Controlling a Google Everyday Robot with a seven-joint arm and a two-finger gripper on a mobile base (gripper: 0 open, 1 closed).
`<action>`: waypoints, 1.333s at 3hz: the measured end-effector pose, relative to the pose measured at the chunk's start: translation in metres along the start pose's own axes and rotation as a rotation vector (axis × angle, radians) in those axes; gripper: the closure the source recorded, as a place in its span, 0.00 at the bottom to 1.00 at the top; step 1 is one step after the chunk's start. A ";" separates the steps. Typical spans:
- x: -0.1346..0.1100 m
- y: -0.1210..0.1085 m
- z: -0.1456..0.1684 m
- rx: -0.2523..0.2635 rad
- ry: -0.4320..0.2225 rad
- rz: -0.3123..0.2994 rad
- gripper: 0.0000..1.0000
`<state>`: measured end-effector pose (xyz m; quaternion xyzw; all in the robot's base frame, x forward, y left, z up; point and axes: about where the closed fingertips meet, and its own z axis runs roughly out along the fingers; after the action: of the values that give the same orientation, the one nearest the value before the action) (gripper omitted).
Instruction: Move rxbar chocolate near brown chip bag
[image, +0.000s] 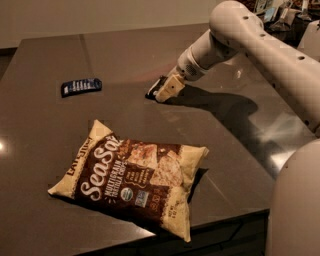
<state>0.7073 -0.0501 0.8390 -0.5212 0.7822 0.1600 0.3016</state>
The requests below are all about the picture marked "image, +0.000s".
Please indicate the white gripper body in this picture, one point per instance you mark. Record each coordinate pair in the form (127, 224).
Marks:
(187, 68)

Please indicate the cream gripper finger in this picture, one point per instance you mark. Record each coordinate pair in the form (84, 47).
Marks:
(165, 85)
(180, 86)

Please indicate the black rxbar chocolate bar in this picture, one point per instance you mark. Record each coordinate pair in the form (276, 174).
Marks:
(153, 91)

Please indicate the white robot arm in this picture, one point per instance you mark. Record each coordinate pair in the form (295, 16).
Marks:
(294, 218)

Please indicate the brown sea salt chip bag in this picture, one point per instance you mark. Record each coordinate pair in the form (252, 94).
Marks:
(146, 182)

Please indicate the blue snack bar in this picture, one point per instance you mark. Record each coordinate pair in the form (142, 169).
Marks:
(75, 87)

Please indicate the dark mesh snack basket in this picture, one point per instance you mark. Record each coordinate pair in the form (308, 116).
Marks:
(290, 32)

